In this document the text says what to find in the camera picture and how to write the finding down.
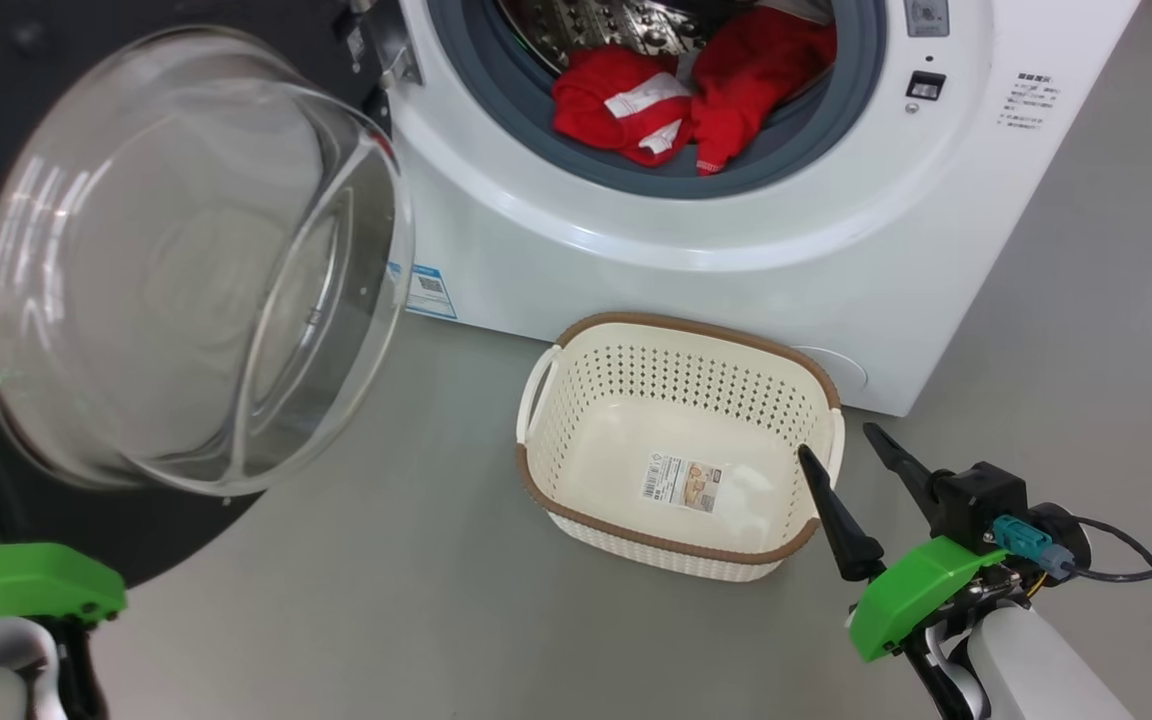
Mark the red shorts white lining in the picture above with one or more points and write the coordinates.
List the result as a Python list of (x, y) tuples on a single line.
[(586, 110)]

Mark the black washing machine door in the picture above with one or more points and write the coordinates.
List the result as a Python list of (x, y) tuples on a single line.
[(186, 270)]

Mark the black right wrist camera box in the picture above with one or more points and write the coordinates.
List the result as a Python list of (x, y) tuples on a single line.
[(976, 500)]

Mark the white front-load washing machine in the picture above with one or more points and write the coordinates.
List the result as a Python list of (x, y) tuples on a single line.
[(696, 240)]

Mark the cream perforated basket brown rim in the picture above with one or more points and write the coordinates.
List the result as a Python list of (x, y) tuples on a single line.
[(636, 500)]

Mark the grey rating label sticker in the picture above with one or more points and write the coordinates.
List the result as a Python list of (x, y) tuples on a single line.
[(926, 16)]

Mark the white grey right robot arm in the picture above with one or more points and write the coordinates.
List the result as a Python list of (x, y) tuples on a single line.
[(1031, 670)]

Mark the printed product label sticker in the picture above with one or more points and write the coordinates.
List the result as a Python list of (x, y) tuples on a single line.
[(683, 482)]

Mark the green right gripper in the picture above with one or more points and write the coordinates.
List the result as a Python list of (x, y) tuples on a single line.
[(911, 595)]

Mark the red jersey white lettering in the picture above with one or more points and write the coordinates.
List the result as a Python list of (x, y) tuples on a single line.
[(761, 70)]

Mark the round white filter cover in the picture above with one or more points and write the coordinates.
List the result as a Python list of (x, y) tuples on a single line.
[(848, 370)]

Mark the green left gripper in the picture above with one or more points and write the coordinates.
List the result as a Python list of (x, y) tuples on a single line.
[(21, 580)]

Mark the blue energy label sticker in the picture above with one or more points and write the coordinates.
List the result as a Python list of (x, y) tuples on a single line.
[(428, 290)]

